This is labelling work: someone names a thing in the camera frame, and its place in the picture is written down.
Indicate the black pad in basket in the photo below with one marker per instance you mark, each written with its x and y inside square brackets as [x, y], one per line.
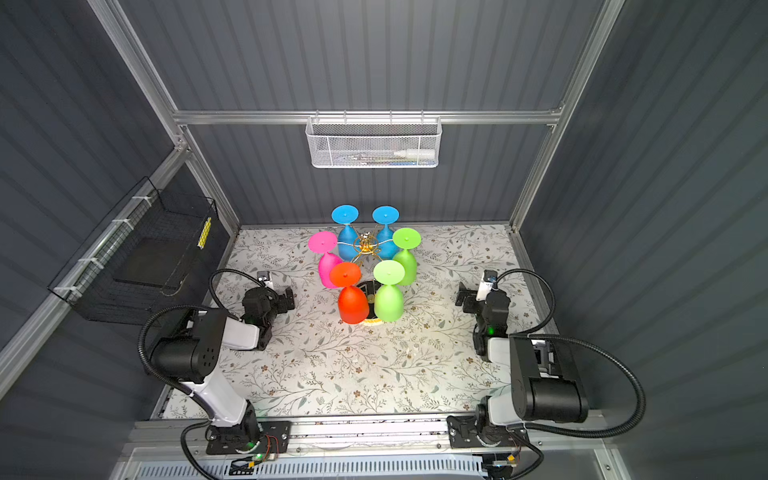
[160, 263]

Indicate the pink wine glass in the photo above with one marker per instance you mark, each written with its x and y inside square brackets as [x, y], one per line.
[324, 243]

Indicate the green wine glass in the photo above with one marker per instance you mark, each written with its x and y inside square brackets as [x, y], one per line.
[389, 301]
[407, 239]

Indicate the floral table mat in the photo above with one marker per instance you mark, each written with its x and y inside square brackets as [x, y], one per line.
[315, 364]

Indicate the gold wire glass rack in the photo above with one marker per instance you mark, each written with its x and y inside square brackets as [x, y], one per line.
[366, 246]

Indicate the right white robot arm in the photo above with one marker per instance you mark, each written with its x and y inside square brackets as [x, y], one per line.
[543, 380]

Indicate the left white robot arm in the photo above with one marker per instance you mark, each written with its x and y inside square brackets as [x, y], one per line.
[188, 362]

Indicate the white marker in basket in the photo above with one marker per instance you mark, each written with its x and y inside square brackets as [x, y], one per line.
[417, 155]

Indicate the left blue wine glass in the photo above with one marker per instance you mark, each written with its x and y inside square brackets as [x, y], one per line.
[345, 215]

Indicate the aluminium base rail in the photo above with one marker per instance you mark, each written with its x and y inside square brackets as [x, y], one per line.
[410, 446]

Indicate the blue wine glass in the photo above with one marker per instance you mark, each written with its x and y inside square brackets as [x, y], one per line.
[386, 216]
[345, 215]

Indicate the right blue wine glass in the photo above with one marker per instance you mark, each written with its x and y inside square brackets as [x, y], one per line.
[386, 216]

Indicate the black wire wall basket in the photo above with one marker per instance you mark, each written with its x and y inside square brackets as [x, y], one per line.
[176, 211]

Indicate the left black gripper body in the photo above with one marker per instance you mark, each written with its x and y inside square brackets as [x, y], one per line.
[282, 299]

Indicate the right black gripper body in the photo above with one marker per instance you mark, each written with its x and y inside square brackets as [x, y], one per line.
[470, 301]

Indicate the red wine glass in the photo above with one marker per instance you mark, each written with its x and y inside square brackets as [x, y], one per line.
[352, 301]

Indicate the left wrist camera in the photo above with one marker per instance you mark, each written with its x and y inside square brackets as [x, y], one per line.
[264, 279]

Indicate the white mesh wall basket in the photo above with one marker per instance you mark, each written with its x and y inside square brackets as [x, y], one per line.
[370, 144]

